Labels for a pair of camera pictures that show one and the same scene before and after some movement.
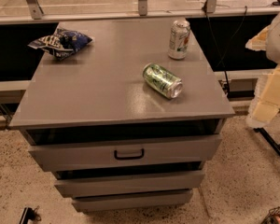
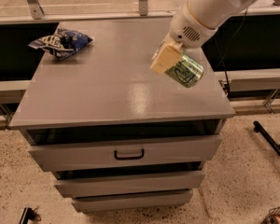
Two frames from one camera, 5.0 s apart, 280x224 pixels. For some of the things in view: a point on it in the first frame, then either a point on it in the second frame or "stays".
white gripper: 279,44 -> 186,29
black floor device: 29,215 stays
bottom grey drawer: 133,201 stays
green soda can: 162,80 -> 186,71
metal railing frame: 37,16 stays
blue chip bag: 62,43 stays
